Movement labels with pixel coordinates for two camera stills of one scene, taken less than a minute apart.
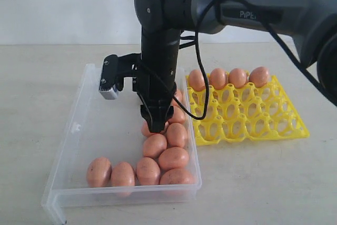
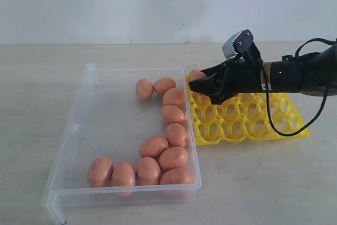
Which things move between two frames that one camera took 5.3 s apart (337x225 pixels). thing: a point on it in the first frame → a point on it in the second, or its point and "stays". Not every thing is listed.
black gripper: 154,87 → 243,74
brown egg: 196,80 stays
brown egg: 99,173 stays
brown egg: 178,182 stays
